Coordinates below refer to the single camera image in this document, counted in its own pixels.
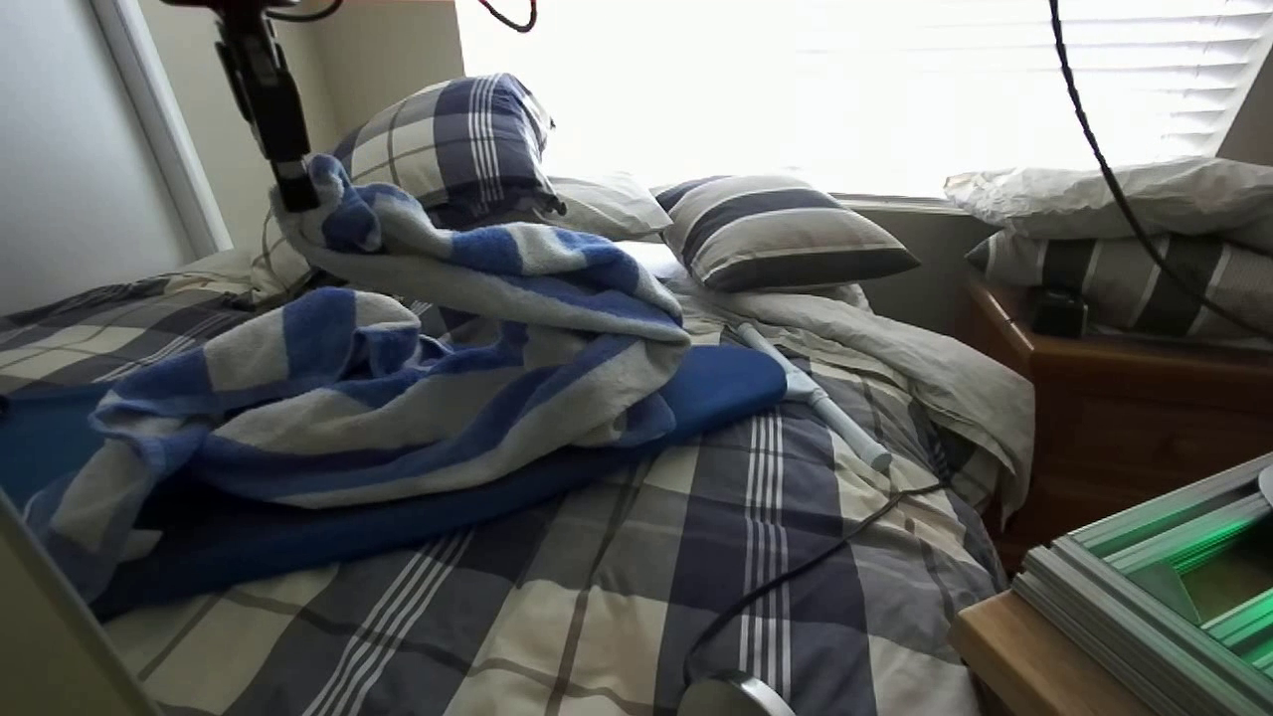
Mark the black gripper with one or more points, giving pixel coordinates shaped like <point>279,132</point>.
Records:
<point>264,91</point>

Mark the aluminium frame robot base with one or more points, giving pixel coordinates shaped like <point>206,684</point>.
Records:
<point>1170,595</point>

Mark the striped pillow on nightstand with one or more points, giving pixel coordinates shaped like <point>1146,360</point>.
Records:
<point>1217,293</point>

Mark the navy plaid duvet cover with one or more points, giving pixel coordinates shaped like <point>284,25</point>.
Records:
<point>820,546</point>

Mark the blue white striped towel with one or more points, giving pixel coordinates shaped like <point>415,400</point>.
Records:
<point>430,384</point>

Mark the navy plaid pillow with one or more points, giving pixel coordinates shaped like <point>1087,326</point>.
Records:
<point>424,193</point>

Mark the grey navy striped pillow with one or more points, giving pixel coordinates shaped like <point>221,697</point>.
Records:
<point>774,233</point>

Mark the white pillow on nightstand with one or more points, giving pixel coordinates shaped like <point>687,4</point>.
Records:
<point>1180,196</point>

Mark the wooden nightstand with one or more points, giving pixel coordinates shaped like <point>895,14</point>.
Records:
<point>1115,424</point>

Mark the white bed sheet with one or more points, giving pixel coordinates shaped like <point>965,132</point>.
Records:
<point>968,390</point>

